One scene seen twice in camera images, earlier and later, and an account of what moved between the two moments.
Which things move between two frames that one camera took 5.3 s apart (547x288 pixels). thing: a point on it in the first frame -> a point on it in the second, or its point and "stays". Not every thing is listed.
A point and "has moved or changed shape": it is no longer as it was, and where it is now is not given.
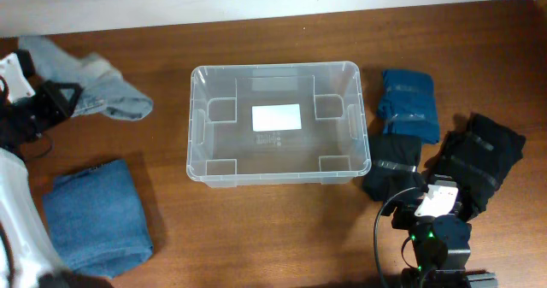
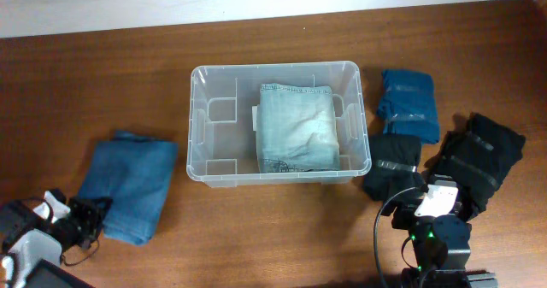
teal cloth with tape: x=408 y=105 stays
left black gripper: x=65 y=101 -> x=97 y=209
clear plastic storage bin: x=291 y=123 stays
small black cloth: x=395 y=160 stays
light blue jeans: x=106 y=91 -> x=297 y=129
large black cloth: x=479 y=158 stays
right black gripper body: x=404 y=219 stays
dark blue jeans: x=97 y=219 has moved or changed shape
